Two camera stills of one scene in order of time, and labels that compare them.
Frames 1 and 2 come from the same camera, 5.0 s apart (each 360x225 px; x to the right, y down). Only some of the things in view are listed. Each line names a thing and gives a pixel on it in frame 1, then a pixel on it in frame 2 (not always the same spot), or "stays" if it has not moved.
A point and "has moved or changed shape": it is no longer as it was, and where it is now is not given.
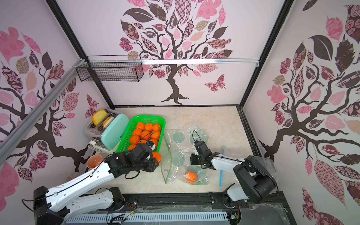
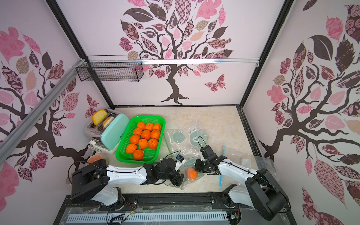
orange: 155,134 stays
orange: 140,125 stays
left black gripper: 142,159 → 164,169
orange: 156,127 stays
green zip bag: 176,166 has moved or changed shape
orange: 155,141 stays
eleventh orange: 157,156 has moved or changed shape
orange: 137,131 stays
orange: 135,139 stays
